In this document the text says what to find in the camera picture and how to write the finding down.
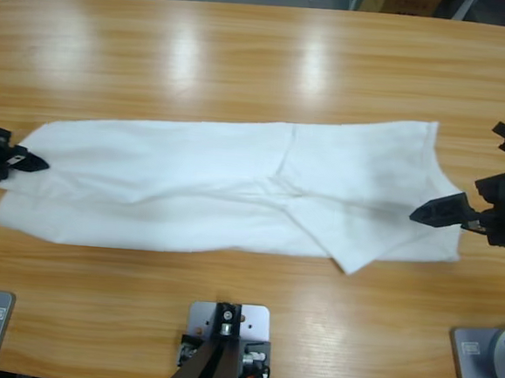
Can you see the white T-shirt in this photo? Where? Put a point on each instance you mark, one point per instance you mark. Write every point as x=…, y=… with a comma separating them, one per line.
x=235, y=187

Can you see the dark background equipment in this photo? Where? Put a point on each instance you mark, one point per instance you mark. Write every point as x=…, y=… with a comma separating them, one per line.
x=494, y=11

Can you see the brown cardboard box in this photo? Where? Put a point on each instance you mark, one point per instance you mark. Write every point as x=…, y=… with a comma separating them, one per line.
x=403, y=0

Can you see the white mounting block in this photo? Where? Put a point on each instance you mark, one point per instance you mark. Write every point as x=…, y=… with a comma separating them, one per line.
x=256, y=320

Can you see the silver connector block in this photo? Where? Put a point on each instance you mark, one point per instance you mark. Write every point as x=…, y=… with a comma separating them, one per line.
x=253, y=357

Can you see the dark camera post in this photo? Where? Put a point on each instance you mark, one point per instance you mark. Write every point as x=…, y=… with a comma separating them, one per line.
x=216, y=370

